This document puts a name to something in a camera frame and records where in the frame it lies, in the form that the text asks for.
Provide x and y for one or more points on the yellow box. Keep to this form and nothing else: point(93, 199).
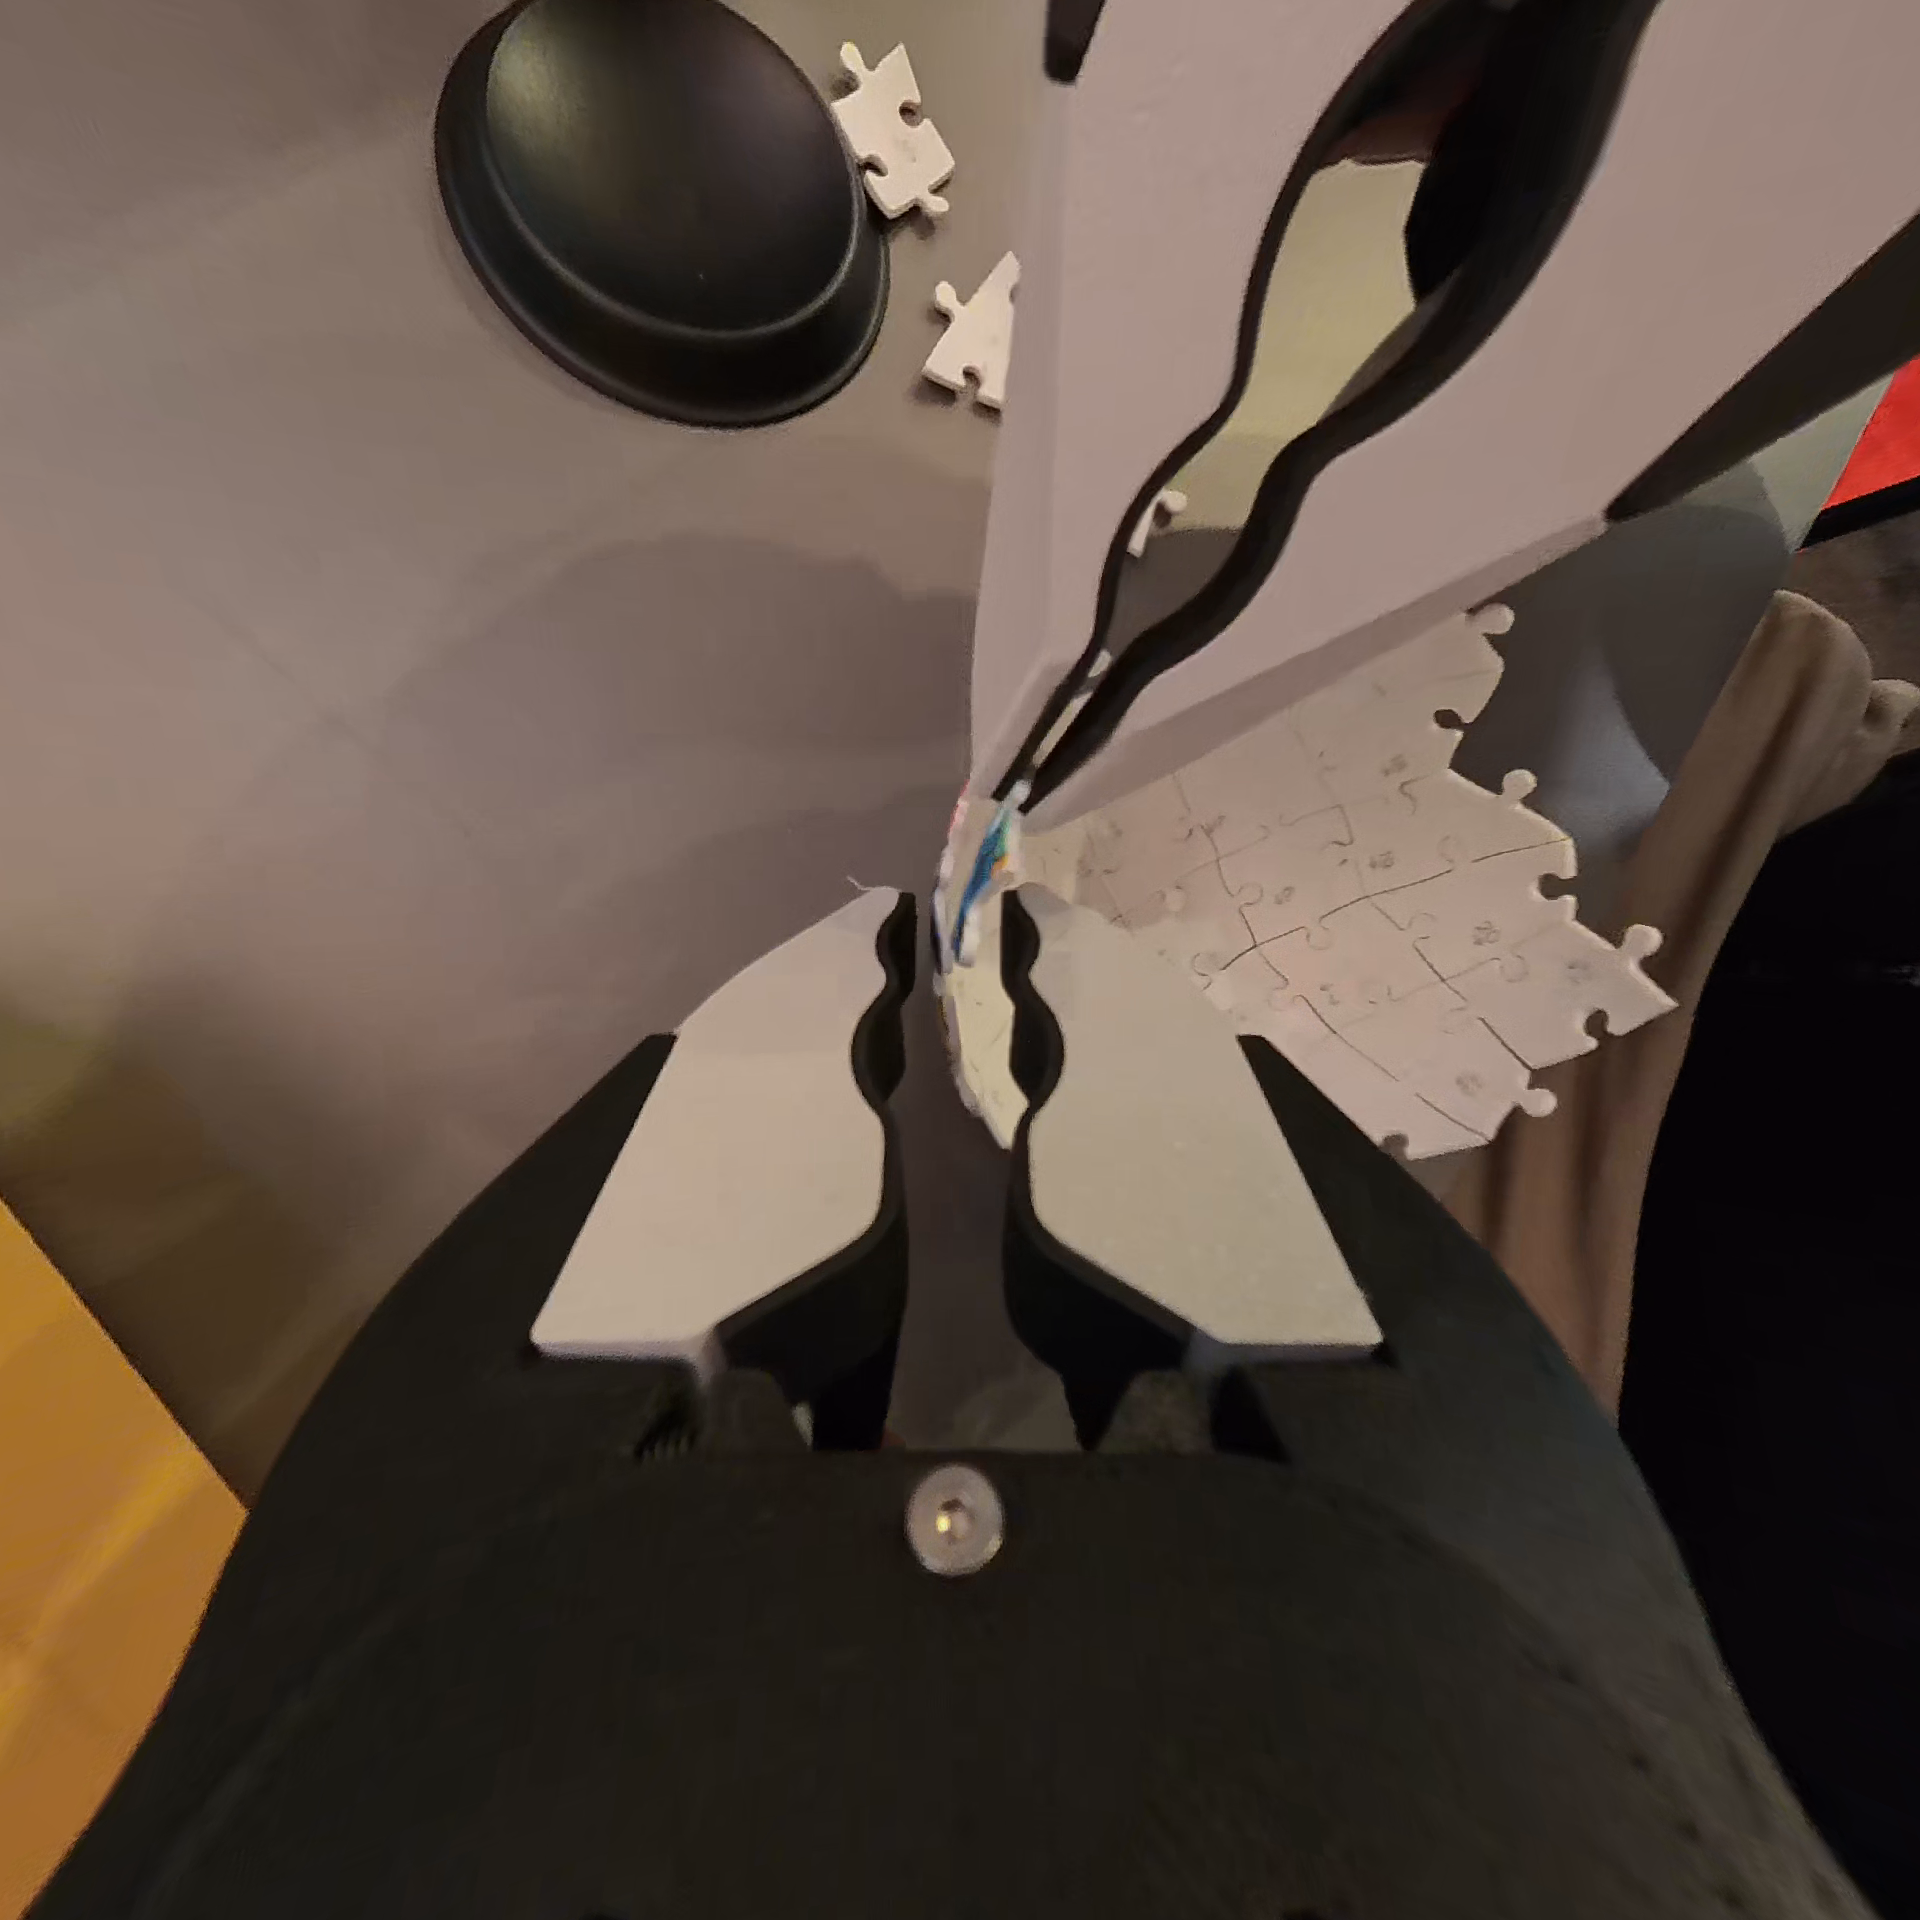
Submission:
point(89, 1500)

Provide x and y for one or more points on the white puzzle piece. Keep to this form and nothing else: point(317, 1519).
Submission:
point(896, 135)
point(975, 330)
point(1152, 522)

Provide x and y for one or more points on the person's dark printed clothing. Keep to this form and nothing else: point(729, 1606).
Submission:
point(1799, 1200)

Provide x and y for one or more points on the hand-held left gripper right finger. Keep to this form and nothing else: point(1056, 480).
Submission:
point(1185, 1184)

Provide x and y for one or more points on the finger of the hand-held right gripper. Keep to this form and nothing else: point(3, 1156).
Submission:
point(1142, 271)
point(1499, 480)

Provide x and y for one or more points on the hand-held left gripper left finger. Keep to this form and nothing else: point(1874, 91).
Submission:
point(734, 1184)

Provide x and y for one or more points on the partly built puzzle ball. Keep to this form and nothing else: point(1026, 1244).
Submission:
point(1350, 932)

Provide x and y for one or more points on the person's beige trousers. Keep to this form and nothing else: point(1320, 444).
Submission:
point(1786, 706)

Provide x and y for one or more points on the black round ball stand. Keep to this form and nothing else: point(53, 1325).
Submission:
point(662, 195)

